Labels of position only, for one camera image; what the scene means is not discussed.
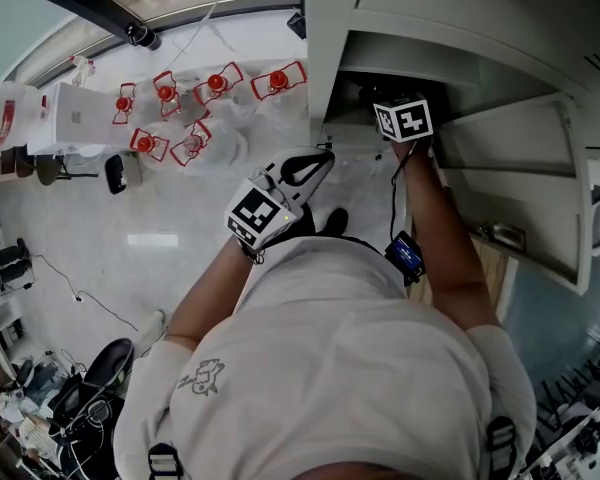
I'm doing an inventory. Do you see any person's black shoe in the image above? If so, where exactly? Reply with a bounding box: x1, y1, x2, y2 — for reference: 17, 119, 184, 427
321, 207, 350, 238

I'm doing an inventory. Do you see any thin black floor cable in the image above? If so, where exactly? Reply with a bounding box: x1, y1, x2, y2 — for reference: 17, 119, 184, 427
28, 252, 140, 333

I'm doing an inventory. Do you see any black harness buckle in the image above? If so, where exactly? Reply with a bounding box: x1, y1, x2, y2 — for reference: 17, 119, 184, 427
146, 441, 183, 480
485, 415, 519, 480

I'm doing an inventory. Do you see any black bag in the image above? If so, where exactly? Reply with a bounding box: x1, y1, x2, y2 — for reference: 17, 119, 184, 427
103, 152, 144, 196

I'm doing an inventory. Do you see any white spray bottle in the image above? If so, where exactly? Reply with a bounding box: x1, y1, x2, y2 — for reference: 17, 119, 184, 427
68, 54, 98, 88

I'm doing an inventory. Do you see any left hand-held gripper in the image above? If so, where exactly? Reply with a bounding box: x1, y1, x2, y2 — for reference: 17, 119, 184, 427
224, 146, 337, 252

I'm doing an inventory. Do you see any grey metal locker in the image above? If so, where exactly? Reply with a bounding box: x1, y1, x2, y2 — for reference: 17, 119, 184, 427
303, 0, 600, 297

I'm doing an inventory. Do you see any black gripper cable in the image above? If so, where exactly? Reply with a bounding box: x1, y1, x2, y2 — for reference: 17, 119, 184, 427
388, 142, 417, 249

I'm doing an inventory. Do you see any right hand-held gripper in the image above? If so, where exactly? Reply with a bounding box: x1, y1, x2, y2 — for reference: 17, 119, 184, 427
357, 83, 435, 143

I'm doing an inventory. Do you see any person's right forearm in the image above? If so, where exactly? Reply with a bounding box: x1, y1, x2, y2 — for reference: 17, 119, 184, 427
391, 138, 502, 332

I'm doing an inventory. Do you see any metal door latch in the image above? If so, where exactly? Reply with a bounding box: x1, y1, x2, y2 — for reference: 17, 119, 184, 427
474, 220, 527, 250

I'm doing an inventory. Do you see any person's white shirt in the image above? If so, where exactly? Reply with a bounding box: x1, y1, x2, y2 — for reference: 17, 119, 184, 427
111, 234, 539, 480

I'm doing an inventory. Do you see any clear plastic wrapped package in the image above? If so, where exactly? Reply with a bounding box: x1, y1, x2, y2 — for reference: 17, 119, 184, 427
0, 72, 51, 152

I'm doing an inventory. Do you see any black office chair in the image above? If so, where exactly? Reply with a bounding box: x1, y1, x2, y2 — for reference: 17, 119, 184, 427
49, 336, 136, 429

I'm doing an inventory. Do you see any black cylinder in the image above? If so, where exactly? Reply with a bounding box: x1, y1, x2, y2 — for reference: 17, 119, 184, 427
124, 21, 163, 52

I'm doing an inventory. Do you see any cluster of clear water jugs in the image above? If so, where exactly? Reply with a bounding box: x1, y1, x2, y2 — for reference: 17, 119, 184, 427
110, 59, 309, 169

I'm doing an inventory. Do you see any person's left forearm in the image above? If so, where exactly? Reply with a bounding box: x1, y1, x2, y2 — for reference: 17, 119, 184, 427
165, 236, 262, 343

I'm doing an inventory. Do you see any cluttered desk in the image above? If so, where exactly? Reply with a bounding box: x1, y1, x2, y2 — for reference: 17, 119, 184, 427
0, 287, 126, 480

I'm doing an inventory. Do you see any black and blue belt device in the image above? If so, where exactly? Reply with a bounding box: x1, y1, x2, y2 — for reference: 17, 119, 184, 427
383, 229, 427, 287

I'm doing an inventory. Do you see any white cardboard box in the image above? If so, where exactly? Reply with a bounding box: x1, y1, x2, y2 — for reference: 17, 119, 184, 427
25, 80, 126, 156

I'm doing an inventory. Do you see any grey locker door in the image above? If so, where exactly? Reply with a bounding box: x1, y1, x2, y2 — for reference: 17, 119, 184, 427
432, 91, 599, 297

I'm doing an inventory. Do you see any white hanging cord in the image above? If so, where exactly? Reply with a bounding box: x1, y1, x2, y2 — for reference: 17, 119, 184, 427
165, 0, 244, 75

